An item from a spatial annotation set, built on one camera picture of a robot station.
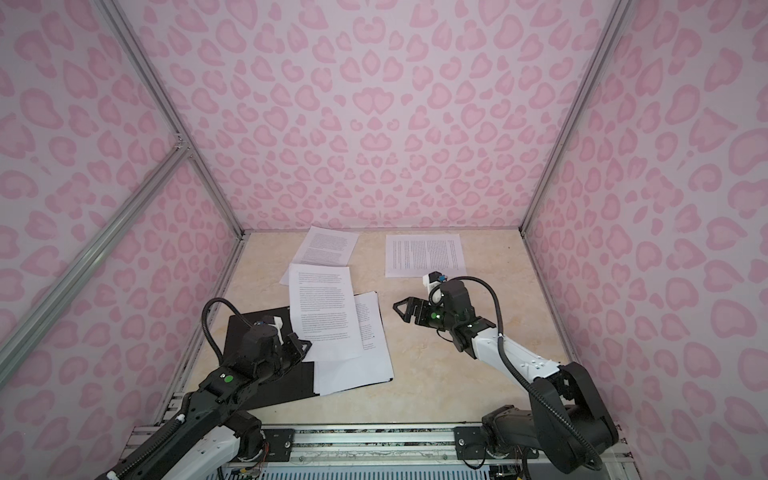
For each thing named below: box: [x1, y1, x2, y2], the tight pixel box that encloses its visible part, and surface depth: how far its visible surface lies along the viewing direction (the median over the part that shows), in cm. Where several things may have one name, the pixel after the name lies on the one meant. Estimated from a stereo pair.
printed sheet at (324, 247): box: [279, 226, 359, 286], surface depth 119 cm
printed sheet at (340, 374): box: [314, 291, 394, 396], surface depth 88 cm
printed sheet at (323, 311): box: [288, 263, 364, 363], surface depth 91 cm
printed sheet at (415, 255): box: [385, 233, 467, 278], surface depth 116 cm
